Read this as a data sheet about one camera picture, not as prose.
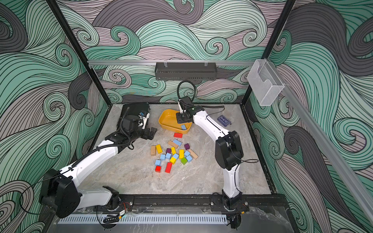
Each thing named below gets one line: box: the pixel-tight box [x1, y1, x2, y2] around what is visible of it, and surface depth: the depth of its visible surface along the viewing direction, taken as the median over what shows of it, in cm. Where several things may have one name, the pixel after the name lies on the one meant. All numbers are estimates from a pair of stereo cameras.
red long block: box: [165, 162, 173, 174], surface depth 87 cm
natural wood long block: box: [188, 149, 199, 160], surface depth 92 cm
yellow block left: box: [155, 144, 163, 154], surface depth 94 cm
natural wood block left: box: [150, 145, 157, 156], surface depth 93 cm
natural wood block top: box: [168, 140, 179, 149], surface depth 97 cm
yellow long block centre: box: [179, 149, 185, 160], surface depth 92 cm
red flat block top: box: [173, 132, 184, 139], surface depth 103 cm
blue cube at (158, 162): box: [154, 159, 162, 166], surface depth 87 cm
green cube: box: [180, 157, 188, 166], surface depth 89 cm
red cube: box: [154, 165, 162, 173], surface depth 87 cm
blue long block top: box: [172, 138, 183, 147], surface depth 99 cm
